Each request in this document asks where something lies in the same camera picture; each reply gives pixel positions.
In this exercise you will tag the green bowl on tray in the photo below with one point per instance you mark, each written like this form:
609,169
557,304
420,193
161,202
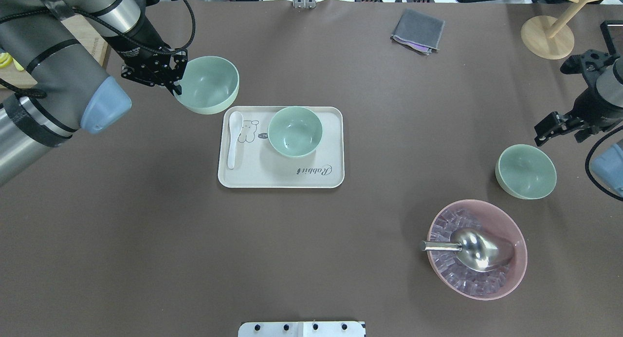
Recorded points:
295,132

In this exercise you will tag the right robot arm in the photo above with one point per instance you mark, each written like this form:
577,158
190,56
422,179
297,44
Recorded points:
597,109

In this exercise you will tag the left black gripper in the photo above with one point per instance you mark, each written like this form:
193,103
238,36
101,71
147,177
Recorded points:
141,41

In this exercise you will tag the wooden stand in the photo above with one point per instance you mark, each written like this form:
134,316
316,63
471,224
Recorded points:
549,37

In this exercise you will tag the white ceramic spoon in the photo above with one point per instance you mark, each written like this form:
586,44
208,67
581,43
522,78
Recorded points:
235,126

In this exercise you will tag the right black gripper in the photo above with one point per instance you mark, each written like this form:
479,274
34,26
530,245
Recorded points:
590,104

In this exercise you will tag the metal ice scoop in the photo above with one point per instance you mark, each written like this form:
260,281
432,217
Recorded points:
478,250

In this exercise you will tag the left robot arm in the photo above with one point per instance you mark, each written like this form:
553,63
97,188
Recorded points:
72,90

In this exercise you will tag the beige rabbit tray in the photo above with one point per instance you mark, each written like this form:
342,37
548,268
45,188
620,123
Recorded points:
259,165

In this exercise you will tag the folded grey cloth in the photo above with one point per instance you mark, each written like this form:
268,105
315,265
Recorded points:
419,31

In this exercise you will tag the wooden cutting board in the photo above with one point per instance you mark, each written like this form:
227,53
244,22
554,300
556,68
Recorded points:
84,32

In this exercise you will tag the black box right edge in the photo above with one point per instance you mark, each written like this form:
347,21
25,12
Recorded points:
612,31

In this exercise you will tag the pink bowl with ice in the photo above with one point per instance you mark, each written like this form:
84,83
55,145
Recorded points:
469,283

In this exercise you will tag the green bowl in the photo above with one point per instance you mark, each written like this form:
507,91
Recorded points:
295,132
525,172
209,85

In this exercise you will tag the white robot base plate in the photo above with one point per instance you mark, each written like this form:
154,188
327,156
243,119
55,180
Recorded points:
303,329

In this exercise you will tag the lemon slice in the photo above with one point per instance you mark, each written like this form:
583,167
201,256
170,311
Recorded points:
5,60

